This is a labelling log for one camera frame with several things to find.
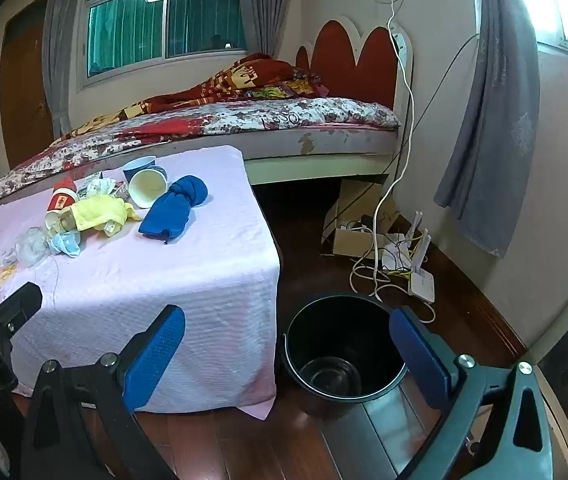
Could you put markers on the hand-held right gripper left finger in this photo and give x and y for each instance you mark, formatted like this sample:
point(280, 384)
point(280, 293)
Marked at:
point(156, 355)

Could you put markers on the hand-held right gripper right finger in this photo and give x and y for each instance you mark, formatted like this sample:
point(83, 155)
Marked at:
point(416, 360)

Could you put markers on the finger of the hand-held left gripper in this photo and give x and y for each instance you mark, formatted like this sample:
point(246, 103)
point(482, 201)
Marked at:
point(16, 305)

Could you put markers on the clear plastic bag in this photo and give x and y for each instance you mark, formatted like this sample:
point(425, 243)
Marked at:
point(31, 247)

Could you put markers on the blue face mask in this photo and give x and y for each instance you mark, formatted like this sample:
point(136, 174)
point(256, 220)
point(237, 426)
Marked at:
point(66, 245)

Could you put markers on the black plastic bin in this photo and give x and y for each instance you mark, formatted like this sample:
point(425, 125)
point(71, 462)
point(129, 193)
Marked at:
point(314, 340)

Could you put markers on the red paper cup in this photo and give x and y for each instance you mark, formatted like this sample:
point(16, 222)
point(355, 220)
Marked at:
point(61, 200)

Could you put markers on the yellow cloth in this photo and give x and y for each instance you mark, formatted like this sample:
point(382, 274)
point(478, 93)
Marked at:
point(98, 210)

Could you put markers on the blue towel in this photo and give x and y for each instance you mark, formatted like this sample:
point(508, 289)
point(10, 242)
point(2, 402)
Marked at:
point(171, 207)

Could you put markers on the red and white carton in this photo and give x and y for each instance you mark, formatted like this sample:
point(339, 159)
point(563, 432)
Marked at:
point(122, 191)

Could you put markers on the blue paper cup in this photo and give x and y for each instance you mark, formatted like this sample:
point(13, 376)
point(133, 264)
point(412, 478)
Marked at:
point(136, 166)
point(146, 187)

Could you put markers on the white router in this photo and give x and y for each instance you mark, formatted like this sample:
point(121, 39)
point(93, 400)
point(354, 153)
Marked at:
point(421, 285)

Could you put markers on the small cardboard box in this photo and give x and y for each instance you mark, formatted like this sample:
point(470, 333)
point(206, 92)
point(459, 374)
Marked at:
point(351, 242)

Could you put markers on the cardboard box on floor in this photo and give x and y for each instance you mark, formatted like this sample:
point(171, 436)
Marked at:
point(351, 197)

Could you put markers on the brown wooden door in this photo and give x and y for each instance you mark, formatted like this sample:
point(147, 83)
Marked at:
point(23, 90)

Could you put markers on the narrow grey curtain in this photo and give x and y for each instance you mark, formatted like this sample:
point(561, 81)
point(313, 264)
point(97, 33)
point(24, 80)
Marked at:
point(61, 50)
point(261, 5)

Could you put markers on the wide grey curtain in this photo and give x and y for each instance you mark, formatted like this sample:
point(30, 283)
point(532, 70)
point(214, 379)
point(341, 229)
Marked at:
point(494, 125)

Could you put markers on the floral bed sheet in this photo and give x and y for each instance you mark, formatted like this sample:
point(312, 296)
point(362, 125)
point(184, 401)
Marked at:
point(314, 110)

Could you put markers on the red printed blanket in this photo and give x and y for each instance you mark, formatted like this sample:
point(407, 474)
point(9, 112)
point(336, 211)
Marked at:
point(234, 80)

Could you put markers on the large sliding window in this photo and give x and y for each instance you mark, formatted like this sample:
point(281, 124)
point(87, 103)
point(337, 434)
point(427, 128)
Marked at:
point(128, 25)

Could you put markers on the bed with red headboard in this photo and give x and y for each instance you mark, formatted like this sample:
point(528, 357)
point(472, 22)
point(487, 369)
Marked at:
point(364, 65)

